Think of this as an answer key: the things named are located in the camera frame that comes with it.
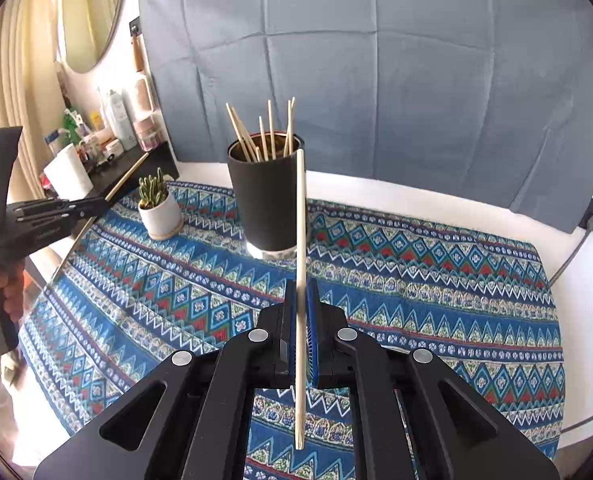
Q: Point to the blue patterned tablecloth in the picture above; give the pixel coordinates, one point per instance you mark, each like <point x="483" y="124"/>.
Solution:
<point x="426" y="300"/>

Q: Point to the person's left hand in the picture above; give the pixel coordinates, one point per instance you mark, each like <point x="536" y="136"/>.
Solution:
<point x="14" y="290"/>

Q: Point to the succulent in white pot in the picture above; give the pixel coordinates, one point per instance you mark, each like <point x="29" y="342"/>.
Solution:
<point x="159" y="217"/>

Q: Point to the white spray bottle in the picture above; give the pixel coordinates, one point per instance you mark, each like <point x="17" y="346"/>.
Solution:
<point x="121" y="122"/>

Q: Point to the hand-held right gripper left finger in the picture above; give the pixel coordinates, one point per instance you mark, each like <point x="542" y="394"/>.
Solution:
<point x="289" y="350"/>

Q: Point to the round wall mirror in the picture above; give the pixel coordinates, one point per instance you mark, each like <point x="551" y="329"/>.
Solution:
<point x="91" y="10"/>

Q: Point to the pink jar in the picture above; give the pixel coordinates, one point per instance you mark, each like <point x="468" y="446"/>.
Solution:
<point x="149" y="132"/>

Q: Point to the beige curtain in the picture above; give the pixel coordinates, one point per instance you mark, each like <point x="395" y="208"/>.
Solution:
<point x="16" y="85"/>

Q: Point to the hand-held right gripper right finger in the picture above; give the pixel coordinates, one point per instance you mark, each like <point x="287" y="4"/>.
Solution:
<point x="312" y="350"/>

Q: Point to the beige cylindrical container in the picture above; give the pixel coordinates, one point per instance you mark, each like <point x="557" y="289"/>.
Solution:
<point x="142" y="92"/>

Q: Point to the black cylindrical cup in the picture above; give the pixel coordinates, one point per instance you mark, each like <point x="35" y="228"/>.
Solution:
<point x="261" y="200"/>

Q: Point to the wooden chopstick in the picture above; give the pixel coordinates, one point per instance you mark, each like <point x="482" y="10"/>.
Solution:
<point x="301" y="210"/>
<point x="126" y="178"/>

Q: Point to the white paper roll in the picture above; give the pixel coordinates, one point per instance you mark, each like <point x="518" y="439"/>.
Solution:
<point x="69" y="172"/>

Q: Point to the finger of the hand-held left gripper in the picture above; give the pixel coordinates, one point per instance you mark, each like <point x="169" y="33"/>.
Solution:
<point x="86" y="206"/>

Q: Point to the black shelf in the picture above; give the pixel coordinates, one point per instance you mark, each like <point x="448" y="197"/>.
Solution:
<point x="169" y="160"/>

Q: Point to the black backdrop clamp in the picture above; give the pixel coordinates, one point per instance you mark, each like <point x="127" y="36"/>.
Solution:
<point x="590" y="215"/>

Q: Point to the bunch of chopsticks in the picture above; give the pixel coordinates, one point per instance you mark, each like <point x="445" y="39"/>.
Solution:
<point x="272" y="130"/>

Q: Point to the grey backdrop cloth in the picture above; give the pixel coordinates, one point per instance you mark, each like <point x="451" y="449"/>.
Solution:
<point x="401" y="85"/>

